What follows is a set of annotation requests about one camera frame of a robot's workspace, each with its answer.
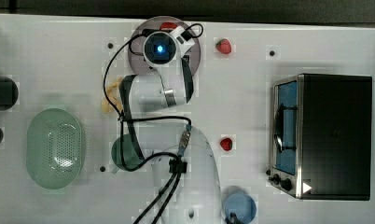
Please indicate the large black round pan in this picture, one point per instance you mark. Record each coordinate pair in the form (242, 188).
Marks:
(9, 93)

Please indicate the black toaster oven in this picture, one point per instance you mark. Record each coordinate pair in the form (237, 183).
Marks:
(321, 137)

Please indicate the green mug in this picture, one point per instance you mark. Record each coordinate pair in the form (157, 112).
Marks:
(126, 153)

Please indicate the blue cup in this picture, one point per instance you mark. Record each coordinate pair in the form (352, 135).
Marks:
(239, 208)

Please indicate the grey round plate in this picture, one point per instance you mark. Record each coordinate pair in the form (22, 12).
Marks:
(139, 65)

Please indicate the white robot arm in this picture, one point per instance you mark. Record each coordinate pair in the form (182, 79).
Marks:
(180, 155)

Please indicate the peeled toy banana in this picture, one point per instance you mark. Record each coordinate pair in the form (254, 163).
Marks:
(111, 91)

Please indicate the small red toy strawberry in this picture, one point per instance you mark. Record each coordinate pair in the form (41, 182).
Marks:
(226, 144)

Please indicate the green perforated colander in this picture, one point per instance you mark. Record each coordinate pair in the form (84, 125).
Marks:
(54, 154)

